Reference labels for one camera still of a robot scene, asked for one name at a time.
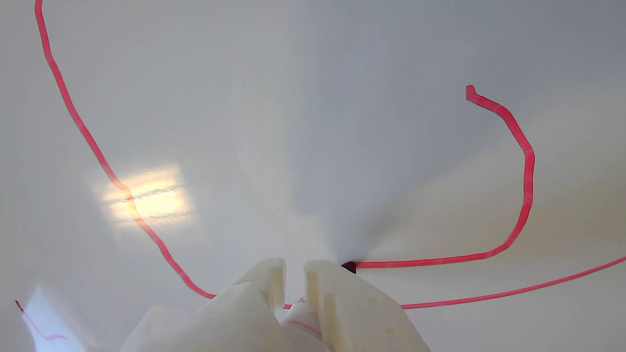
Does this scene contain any red capped marker pen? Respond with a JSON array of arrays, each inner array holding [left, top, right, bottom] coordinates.
[[281, 262, 358, 352]]

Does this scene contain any white whiteboard with metal frame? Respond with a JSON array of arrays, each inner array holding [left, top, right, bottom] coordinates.
[[0, 0, 626, 352]]

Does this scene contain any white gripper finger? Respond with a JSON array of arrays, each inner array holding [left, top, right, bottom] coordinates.
[[303, 259, 431, 352], [161, 257, 324, 352]]

